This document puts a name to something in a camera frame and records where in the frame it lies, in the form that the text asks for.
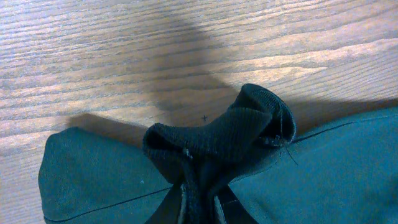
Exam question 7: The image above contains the black t-shirt with logo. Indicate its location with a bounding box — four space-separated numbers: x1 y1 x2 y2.
38 84 397 223

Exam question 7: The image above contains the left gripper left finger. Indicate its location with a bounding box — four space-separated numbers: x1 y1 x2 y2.
145 184 186 224

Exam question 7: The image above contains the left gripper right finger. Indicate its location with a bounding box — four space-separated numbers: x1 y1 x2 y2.
214 186 259 224

